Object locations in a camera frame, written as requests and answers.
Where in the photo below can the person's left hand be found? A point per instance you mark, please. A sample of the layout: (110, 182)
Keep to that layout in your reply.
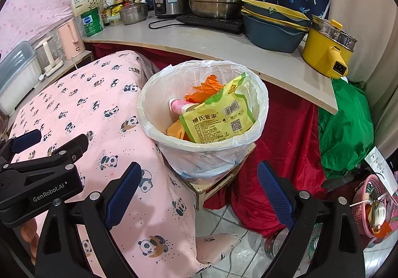
(29, 231)

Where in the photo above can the green plastic bag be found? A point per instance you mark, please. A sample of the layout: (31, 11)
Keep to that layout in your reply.
(345, 128)

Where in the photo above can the white plastic-lined bin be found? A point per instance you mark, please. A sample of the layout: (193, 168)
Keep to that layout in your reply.
(217, 153)

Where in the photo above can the pink plastic basket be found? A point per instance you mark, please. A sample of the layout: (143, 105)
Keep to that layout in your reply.
(360, 200)

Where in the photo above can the small wooden stool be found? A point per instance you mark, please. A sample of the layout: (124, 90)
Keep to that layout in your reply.
(214, 186)

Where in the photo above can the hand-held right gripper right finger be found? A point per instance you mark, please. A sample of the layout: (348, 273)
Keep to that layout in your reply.
(275, 194)

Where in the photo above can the white power plug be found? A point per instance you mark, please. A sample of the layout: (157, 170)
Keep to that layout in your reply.
(41, 77)

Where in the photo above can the dark sauce bottle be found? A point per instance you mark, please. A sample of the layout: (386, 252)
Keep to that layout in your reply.
(105, 17)

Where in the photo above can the yellow-green snack bag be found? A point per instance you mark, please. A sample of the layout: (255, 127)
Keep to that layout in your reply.
(217, 119)

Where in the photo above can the green tin can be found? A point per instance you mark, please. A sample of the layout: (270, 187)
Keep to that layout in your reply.
(92, 23)

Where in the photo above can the pink electric kettle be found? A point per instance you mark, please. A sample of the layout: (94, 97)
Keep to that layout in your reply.
(71, 38)

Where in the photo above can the glass kettle white base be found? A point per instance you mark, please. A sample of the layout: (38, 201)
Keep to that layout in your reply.
(48, 54)

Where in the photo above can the small clear food container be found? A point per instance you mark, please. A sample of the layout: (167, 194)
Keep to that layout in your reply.
(115, 20)

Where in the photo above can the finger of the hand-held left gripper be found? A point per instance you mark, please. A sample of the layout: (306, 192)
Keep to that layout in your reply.
(71, 149)
(28, 138)

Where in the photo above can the orange snack wrapper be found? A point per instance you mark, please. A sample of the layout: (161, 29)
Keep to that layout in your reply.
(202, 91)

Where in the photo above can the yellow electric pot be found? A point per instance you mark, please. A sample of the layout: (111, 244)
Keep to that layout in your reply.
(317, 48)

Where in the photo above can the small steel lidded pot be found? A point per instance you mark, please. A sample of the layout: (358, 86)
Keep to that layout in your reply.
(133, 13)

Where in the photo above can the blue yellow-rimmed basin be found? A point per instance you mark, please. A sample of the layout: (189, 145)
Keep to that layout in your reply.
(248, 14)
(270, 40)
(273, 12)

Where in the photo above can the dark red cloth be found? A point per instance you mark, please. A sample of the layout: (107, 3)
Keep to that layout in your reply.
(279, 128)

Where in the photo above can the white card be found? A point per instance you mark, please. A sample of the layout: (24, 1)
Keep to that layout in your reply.
(377, 166)

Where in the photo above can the beige curtain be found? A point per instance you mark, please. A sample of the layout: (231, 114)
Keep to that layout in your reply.
(357, 1)

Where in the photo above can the pink panda print tablecloth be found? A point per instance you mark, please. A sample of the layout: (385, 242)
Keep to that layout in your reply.
(102, 128)

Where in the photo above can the black induction cooker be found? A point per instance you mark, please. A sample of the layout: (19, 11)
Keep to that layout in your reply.
(211, 23)

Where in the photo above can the orange ridged wafer sheet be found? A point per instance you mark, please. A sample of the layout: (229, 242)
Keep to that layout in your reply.
(175, 132)

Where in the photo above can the pink white small bottle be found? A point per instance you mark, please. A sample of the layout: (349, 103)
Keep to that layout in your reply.
(178, 105)

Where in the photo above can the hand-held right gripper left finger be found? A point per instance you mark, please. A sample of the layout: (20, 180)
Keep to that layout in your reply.
(122, 194)

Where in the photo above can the white dish box clear lid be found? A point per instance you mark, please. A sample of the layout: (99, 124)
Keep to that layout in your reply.
(18, 79)

